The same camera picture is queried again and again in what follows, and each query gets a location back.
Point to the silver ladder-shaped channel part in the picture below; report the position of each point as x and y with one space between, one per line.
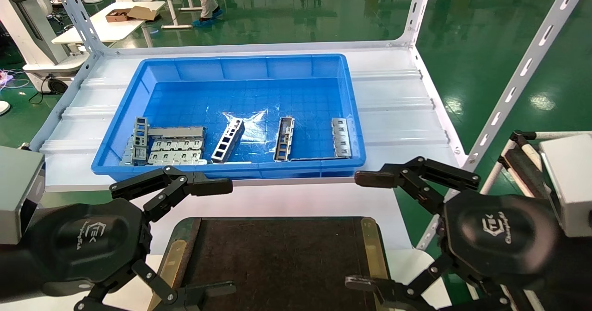
235 141

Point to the slotted white rack post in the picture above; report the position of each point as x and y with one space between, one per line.
536 50
419 6
72 7

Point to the long plain grey metal part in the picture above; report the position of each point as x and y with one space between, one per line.
175 131

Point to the open cardboard box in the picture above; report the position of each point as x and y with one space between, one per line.
141 12

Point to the silver channel metal part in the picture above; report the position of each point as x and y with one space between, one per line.
283 140

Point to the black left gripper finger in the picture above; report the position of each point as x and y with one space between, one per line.
208 187
194 297

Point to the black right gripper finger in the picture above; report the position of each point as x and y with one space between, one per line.
397 297
374 178

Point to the white work table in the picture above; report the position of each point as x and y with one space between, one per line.
106 29

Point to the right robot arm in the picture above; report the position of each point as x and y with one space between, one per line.
573 274

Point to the blue plastic bin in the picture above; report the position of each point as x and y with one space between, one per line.
259 68

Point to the white tube cart black padding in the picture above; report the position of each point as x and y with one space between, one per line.
525 167

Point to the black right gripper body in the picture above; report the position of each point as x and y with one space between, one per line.
504 234

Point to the clear plastic film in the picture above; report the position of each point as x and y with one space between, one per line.
254 126

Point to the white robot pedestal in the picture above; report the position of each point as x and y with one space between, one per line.
27 33

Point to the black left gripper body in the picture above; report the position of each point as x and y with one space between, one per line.
88 241

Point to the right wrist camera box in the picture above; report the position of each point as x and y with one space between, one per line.
569 181

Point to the dark grey ladder-shaped metal part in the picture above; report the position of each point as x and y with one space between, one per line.
140 137

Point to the white table with T-legs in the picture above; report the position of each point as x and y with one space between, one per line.
170 1

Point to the small grey metal part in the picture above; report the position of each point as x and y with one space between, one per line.
126 153

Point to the silver slotted metal bracket part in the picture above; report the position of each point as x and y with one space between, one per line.
176 157
177 144

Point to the black container with brass edges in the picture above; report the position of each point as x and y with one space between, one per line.
277 255

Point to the silver notched bracket part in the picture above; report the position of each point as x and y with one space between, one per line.
341 137

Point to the white round floor base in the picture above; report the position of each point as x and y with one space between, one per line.
3 107

